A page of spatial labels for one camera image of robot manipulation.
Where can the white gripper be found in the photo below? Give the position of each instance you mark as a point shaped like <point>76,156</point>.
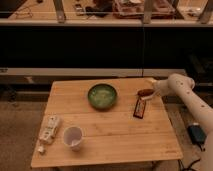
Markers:
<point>160,88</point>

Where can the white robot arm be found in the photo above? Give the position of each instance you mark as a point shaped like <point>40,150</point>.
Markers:
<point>183,86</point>

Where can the green ceramic bowl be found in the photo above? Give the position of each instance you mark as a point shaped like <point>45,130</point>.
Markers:
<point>102,96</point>

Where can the brown oval snack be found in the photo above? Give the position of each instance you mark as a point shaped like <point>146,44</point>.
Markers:
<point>145,92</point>

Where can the dark red chocolate bar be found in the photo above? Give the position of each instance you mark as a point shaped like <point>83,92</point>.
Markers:
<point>139,108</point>

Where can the wooden table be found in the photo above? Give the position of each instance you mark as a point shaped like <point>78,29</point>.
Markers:
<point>112,136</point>

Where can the black power adapter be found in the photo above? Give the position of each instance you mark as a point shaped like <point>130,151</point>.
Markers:
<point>196,134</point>

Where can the white snack package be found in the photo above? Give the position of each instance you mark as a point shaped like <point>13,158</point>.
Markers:
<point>50,130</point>

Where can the long metal shelf rack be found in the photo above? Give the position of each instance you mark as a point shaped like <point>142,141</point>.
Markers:
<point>33,42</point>

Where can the small white cube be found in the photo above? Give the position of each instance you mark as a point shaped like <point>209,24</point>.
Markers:
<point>41,149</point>

